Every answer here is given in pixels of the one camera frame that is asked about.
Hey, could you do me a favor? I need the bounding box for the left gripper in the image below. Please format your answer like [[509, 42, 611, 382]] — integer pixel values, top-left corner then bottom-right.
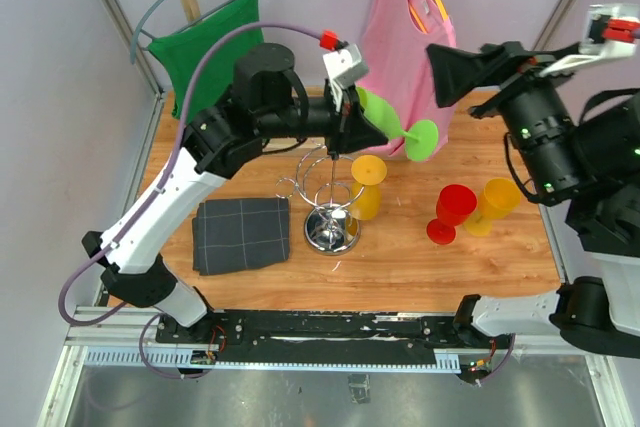
[[258, 76, 389, 158]]

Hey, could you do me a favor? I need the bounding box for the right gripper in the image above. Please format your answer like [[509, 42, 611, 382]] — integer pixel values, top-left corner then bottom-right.
[[429, 39, 591, 200]]

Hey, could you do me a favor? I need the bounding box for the green wine glass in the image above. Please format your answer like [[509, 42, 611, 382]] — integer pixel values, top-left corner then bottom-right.
[[356, 86, 439, 162]]

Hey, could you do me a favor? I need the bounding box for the red wine glass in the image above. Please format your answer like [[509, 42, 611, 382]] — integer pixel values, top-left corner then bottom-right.
[[426, 184, 478, 245]]

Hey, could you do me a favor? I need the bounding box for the yellow wine glass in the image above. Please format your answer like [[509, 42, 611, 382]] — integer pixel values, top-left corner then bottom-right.
[[349, 154, 387, 221], [463, 178, 521, 237]]

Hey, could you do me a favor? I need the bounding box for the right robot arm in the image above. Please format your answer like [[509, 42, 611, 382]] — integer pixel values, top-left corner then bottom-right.
[[426, 42, 639, 256]]

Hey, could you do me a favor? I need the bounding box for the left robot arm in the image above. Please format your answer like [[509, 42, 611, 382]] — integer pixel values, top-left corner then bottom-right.
[[82, 42, 387, 343]]

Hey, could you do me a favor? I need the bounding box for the chrome wine glass rack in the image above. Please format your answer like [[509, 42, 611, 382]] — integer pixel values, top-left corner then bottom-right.
[[275, 144, 364, 256]]

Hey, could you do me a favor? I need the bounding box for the pink t-shirt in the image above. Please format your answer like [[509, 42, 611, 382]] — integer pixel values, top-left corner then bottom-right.
[[358, 0, 456, 151]]

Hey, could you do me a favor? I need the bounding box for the dark grey checked cloth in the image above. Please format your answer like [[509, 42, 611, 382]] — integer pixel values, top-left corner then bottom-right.
[[192, 197, 290, 276]]

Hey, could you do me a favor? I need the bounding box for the green t-shirt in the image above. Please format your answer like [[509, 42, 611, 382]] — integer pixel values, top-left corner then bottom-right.
[[148, 0, 264, 121]]

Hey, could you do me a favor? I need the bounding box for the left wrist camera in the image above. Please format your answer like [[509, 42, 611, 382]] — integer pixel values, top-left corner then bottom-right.
[[322, 44, 369, 110]]

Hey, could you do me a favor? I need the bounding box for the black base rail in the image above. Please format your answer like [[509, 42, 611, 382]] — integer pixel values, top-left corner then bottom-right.
[[155, 310, 510, 368]]

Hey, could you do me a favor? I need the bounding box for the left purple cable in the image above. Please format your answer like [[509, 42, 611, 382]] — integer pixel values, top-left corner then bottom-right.
[[57, 22, 341, 381]]

